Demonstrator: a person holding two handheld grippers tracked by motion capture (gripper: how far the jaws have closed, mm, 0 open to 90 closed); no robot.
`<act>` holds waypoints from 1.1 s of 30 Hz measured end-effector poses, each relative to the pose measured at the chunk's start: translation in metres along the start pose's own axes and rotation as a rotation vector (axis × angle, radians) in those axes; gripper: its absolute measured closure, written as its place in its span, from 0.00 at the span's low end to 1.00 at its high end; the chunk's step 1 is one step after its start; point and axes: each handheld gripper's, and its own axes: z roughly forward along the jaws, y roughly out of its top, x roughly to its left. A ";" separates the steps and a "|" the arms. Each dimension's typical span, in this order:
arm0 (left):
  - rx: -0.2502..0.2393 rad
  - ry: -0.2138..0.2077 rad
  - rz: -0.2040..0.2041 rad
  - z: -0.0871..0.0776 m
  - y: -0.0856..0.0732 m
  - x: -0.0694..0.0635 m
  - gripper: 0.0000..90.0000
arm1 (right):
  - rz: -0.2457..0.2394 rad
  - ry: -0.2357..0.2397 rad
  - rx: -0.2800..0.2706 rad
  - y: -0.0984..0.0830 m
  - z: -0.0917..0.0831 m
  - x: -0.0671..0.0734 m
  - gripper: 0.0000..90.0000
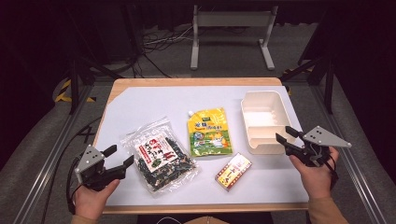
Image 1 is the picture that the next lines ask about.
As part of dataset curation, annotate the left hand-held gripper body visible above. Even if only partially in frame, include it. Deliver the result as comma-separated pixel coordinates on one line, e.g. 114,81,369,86
74,144,126,192

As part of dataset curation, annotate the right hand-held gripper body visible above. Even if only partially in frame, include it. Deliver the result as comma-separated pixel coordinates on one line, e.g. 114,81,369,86
284,125,353,168

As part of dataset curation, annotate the cream plastic container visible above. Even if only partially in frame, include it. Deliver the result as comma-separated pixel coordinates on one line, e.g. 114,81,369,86
239,90,297,156

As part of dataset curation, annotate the clear bag of dried seaweed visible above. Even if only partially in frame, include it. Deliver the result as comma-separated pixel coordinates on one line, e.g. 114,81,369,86
120,116,202,196

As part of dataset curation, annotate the yellow spouted sauce pouch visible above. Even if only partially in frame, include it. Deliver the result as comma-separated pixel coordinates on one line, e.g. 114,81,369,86
186,106,234,159

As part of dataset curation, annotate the person's left hand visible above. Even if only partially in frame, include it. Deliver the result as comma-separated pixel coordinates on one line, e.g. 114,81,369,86
74,178,121,221

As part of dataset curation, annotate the person's right hand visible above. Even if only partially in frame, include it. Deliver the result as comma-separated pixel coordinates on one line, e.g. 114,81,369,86
288,146,341,200

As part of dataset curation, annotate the small red and yellow box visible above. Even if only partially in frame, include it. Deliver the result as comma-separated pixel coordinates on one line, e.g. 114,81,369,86
214,151,253,192

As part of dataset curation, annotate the black metal stand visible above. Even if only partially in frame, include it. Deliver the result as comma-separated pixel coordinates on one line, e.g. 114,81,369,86
280,56,336,115
65,55,123,116

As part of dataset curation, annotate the white table mat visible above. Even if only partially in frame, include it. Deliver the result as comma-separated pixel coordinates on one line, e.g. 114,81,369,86
92,85,310,207

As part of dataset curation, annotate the grey metal stand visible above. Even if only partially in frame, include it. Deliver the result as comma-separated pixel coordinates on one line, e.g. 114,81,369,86
189,4,280,71

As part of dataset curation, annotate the left hand-held gripper cable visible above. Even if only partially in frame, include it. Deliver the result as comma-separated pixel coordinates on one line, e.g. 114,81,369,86
64,156,82,217

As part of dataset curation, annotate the hand-held gripper cable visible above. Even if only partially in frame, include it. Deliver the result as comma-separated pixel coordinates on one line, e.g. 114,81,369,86
64,156,82,217
322,151,341,191

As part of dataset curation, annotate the black floor cable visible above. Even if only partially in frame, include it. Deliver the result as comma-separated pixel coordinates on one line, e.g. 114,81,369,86
39,116,104,224

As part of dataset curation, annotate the right hand-held gripper cable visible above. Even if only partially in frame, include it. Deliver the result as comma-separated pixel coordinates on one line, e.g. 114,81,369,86
322,151,341,191

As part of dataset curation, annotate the aluminium frame rail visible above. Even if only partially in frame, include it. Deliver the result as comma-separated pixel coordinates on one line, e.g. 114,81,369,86
11,83,95,224
310,84,389,224

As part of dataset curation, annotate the bundle of floor cables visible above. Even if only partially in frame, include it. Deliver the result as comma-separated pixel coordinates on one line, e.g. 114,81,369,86
140,25,194,53

